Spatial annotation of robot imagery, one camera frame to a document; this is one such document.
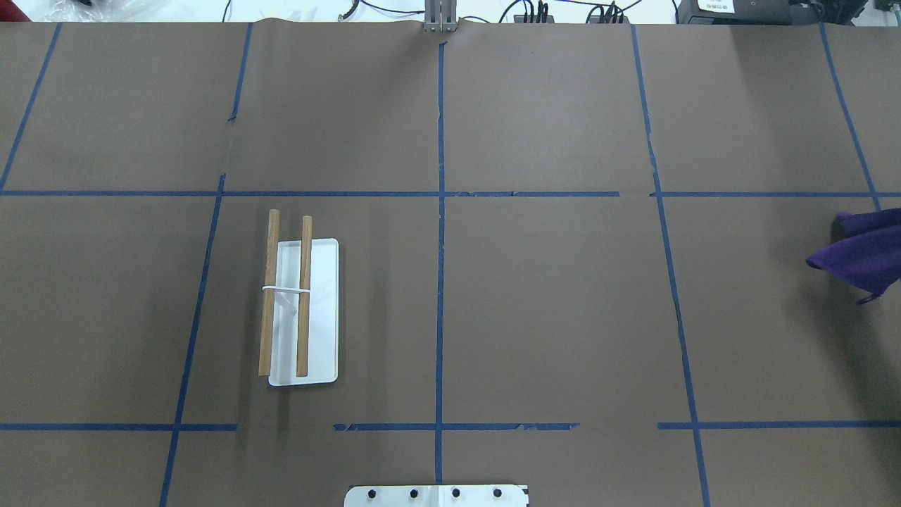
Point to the wooden rack bar near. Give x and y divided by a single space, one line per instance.
304 297

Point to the white rack base tray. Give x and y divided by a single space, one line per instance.
324 337

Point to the aluminium frame post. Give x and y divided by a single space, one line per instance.
440 16

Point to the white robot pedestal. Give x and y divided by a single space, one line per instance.
439 495

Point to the wooden rack bar far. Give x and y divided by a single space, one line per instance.
268 295

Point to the wooden rack bar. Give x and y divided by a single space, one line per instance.
304 297
268 295

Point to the purple towel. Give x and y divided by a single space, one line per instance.
867 256

